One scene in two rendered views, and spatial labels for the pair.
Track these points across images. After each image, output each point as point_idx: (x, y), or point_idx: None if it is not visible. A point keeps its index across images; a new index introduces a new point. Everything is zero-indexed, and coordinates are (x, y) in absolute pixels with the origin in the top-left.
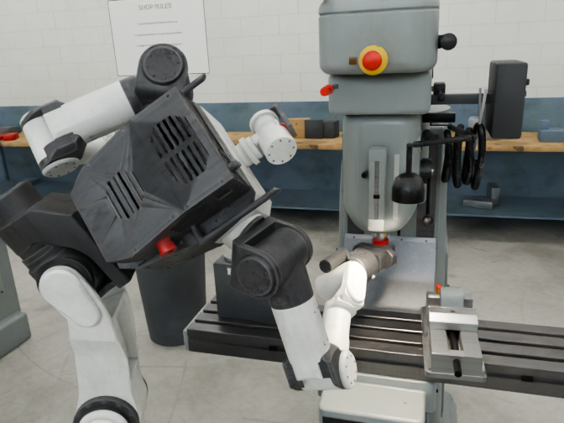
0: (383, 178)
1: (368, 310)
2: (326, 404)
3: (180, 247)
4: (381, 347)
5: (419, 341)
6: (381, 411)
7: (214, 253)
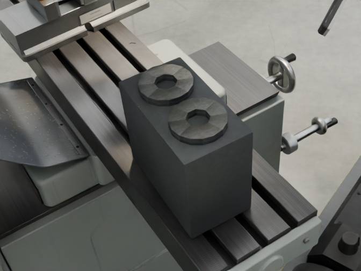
0: None
1: (69, 93)
2: (218, 88)
3: None
4: (137, 45)
5: (96, 34)
6: (183, 58)
7: None
